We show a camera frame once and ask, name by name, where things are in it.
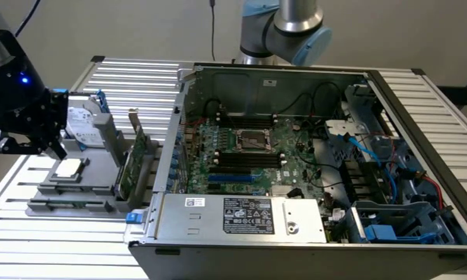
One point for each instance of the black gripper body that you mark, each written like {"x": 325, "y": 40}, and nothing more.
{"x": 19, "y": 96}

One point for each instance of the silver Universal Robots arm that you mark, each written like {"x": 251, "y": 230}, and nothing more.
{"x": 291, "y": 17}

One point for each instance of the green RAM stick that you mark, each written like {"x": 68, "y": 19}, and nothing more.
{"x": 70, "y": 203}

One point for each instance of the black RAM slot bank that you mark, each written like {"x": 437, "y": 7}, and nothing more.
{"x": 245, "y": 119}
{"x": 251, "y": 159}

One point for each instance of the silver CPU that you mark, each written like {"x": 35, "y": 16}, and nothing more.
{"x": 70, "y": 168}

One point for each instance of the grey parts rack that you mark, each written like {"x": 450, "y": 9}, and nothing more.
{"x": 98, "y": 163}

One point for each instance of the hard disk with blue caddy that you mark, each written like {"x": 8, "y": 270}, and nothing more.
{"x": 86, "y": 122}

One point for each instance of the green graphics card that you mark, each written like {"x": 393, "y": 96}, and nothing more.
{"x": 134, "y": 166}

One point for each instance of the blue case latch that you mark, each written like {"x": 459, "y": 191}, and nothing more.
{"x": 135, "y": 218}

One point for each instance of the black expansion slot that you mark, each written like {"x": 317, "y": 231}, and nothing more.
{"x": 230, "y": 170}

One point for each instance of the blue expansion slot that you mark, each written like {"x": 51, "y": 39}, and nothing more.
{"x": 231, "y": 178}

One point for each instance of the CPU socket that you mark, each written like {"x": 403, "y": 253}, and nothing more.
{"x": 254, "y": 140}

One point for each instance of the silver power supply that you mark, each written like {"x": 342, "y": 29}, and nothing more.
{"x": 238, "y": 218}

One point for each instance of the silver chipset heatsink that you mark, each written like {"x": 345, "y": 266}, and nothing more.
{"x": 281, "y": 191}

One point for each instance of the green motherboard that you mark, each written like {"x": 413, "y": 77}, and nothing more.
{"x": 289, "y": 163}

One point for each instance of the open black PC case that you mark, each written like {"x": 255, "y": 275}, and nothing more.
{"x": 257, "y": 259}

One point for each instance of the grey drive cage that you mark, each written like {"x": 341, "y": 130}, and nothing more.
{"x": 358, "y": 137}

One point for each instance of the blue-grey disk bay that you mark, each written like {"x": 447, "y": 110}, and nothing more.
{"x": 397, "y": 221}

